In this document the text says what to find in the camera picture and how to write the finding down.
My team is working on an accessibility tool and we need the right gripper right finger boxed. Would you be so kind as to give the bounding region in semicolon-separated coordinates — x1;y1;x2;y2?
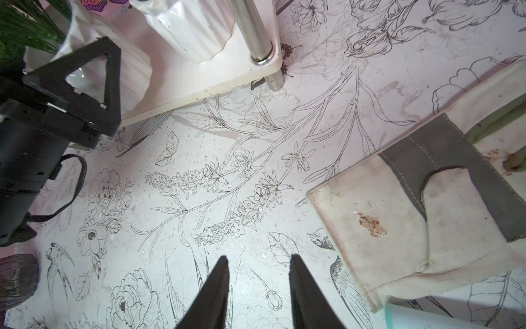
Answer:
289;254;345;328

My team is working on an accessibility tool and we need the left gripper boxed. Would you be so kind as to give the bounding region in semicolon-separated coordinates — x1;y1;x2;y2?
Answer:
1;37;121;165

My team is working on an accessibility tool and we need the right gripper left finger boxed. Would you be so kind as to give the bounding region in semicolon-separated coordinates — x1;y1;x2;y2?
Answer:
176;256;230;329

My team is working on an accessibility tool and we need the orange flower pot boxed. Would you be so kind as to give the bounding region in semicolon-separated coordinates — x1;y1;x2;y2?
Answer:
130;0;236;63
1;1;152;112

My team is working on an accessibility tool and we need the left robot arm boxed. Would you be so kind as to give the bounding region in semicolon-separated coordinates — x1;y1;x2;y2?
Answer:
1;37;121;247

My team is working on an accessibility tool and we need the white two-tier rack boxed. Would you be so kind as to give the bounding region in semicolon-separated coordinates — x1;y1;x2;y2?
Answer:
40;0;286;128

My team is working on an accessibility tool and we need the light blue scoop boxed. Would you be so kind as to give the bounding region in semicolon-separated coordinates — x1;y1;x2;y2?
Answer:
384;304;485;329

